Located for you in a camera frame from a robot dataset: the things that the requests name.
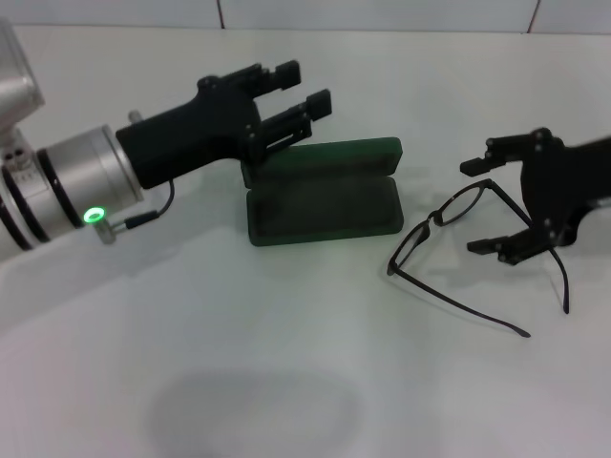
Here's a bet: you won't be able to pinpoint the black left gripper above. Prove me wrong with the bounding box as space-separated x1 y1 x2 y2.
116 60 334 190

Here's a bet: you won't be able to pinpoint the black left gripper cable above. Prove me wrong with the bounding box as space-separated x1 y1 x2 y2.
95 178 176 244

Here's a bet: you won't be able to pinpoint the green glasses case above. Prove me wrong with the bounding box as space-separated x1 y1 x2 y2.
240 136 406 248

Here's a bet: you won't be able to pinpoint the black glasses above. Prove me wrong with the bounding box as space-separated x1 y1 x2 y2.
386 177 572 339

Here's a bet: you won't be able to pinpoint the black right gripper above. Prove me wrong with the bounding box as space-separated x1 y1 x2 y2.
459 127 611 265

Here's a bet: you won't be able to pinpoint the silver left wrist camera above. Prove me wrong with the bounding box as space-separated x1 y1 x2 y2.
0 17 47 144

